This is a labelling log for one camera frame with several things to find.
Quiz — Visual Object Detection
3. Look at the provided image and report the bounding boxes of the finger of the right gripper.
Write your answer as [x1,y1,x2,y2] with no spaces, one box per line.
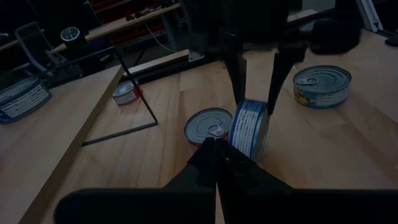
[267,45,308,116]
[223,32,250,106]

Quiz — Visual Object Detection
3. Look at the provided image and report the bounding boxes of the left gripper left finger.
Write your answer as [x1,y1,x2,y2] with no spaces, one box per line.
[162,136,216,190]

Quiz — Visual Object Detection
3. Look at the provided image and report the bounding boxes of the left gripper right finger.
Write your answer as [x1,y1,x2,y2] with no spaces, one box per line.
[216,138,295,190]

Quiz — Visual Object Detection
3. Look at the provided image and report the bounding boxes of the blue tuna can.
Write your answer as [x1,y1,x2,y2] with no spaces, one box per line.
[0,75,53,126]
[229,98,270,163]

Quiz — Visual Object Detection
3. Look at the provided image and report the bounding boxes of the red tuna can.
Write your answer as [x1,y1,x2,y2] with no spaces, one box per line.
[183,107,234,153]
[111,79,142,106]

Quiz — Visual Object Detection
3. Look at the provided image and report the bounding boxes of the wooden shelf with black legs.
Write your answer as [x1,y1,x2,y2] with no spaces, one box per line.
[0,46,159,224]

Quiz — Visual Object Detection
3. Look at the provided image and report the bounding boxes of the teal tuna can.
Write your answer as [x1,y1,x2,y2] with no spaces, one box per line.
[292,64,353,110]

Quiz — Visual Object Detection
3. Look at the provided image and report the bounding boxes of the wooden workbench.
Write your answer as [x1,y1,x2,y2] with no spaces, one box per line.
[49,2,182,54]

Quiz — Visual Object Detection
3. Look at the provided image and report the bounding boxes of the grey office chair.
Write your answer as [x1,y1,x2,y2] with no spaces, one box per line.
[14,21,49,74]

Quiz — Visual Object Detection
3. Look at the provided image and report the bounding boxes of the silver aluminium post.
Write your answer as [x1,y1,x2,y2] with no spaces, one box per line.
[356,0,385,32]

